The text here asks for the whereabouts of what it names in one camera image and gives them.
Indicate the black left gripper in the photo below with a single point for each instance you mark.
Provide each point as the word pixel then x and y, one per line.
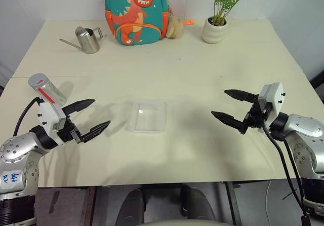
pixel 68 133

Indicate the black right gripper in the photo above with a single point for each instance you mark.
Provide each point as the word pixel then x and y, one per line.
pixel 254 115

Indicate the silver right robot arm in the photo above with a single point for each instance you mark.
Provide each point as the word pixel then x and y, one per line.
pixel 303 127

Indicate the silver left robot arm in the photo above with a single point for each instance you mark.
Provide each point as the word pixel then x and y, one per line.
pixel 15 150

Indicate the clear bottle with red label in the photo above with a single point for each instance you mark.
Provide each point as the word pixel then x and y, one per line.
pixel 38 82

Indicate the clear plastic square container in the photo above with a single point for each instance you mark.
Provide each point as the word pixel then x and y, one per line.
pixel 149 117

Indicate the stainless steel watering can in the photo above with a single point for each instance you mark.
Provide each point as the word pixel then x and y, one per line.
pixel 87 42

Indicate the white ribbed plant pot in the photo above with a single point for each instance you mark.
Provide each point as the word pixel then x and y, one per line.
pixel 213 33

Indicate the black furniture piece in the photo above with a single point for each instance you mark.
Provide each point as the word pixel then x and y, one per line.
pixel 318 80

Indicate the orange plastic whistle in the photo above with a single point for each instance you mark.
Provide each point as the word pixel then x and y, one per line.
pixel 188 22

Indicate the black metal table leg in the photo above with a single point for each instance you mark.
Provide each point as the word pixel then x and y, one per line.
pixel 233 205

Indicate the beige plush toy pendant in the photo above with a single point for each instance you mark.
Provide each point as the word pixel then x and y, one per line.
pixel 174 28

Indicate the dark rounded shape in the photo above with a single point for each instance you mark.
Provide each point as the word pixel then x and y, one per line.
pixel 131 208
pixel 196 203

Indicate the teal dinosaur backpack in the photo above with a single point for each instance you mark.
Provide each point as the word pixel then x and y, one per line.
pixel 136 13

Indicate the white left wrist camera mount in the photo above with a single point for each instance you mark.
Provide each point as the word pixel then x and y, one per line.
pixel 49 114

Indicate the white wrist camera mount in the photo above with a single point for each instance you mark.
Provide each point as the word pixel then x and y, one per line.
pixel 274 96
pixel 49 114

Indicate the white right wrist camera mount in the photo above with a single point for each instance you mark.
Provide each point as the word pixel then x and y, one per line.
pixel 274 96

